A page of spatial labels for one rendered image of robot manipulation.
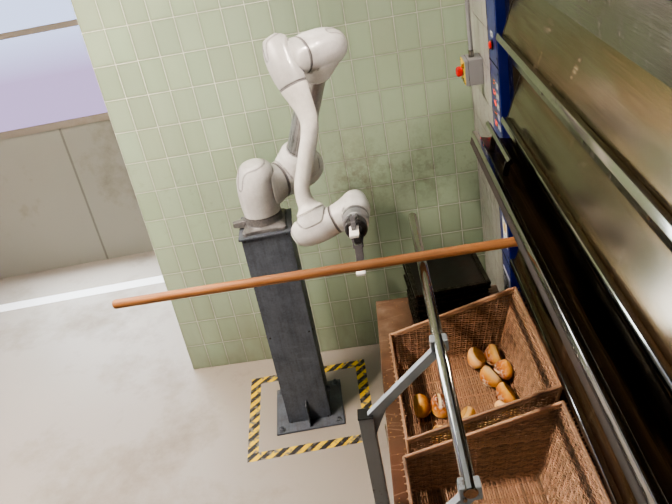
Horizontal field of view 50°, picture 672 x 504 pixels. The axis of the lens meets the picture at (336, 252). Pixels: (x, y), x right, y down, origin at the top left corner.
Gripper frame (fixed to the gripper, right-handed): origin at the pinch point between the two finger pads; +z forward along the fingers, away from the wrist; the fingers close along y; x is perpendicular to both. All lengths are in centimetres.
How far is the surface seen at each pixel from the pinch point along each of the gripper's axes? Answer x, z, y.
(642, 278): -55, 82, -33
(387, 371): -2, -19, 62
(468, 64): -50, -81, -30
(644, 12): -55, 77, -78
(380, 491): 3, 46, 52
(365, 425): 3, 46, 27
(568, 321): -42, 81, -25
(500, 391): -39, 7, 55
